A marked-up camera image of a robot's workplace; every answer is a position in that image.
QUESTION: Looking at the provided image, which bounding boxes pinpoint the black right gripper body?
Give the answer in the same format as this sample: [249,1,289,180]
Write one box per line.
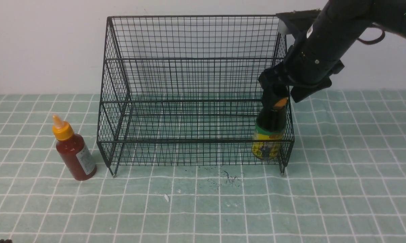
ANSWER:
[277,10,345,89]

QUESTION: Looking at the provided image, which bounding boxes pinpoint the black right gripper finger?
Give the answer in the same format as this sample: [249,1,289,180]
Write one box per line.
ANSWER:
[290,78,332,103]
[258,64,290,110]

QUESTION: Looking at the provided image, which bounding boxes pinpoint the dark sauce bottle orange cap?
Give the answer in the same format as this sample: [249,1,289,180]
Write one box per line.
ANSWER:
[251,97,289,161]

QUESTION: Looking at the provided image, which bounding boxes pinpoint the red sauce bottle orange cap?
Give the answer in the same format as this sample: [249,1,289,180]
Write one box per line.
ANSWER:
[52,115,97,181]

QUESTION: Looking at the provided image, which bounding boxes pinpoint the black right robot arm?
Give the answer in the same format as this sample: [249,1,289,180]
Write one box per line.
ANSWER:
[258,0,406,109]

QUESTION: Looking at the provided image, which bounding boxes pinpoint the green checkered tablecloth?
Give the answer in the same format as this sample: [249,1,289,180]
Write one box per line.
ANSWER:
[0,90,406,243]

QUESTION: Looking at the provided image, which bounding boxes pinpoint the black object at bottom edge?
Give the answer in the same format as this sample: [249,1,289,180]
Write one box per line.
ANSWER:
[0,239,13,243]

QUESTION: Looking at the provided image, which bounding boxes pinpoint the dark red cable loop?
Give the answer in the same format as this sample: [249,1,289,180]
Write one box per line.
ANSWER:
[356,23,386,46]

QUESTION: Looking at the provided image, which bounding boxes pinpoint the black wire rack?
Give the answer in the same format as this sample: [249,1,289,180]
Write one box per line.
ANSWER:
[97,15,294,177]

